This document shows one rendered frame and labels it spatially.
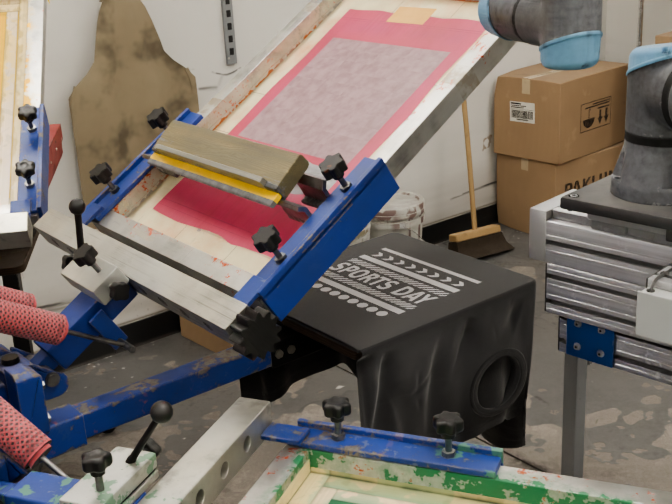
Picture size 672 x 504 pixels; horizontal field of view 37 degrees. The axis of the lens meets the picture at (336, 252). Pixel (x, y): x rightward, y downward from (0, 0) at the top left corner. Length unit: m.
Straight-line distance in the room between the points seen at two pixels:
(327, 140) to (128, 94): 2.15
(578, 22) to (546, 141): 3.74
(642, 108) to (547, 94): 3.41
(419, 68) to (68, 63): 2.16
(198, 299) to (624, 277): 0.66
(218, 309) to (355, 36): 0.80
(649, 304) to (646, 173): 0.21
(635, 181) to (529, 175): 3.59
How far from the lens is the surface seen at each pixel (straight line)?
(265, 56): 2.14
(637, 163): 1.59
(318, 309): 1.99
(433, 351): 1.95
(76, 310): 1.72
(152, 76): 3.93
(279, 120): 1.98
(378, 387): 1.89
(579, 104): 5.07
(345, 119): 1.86
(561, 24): 1.30
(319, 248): 1.57
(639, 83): 1.57
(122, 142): 3.91
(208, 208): 1.88
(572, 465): 2.60
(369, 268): 2.18
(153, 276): 1.66
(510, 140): 5.16
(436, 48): 1.92
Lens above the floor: 1.73
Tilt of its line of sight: 20 degrees down
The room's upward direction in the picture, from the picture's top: 3 degrees counter-clockwise
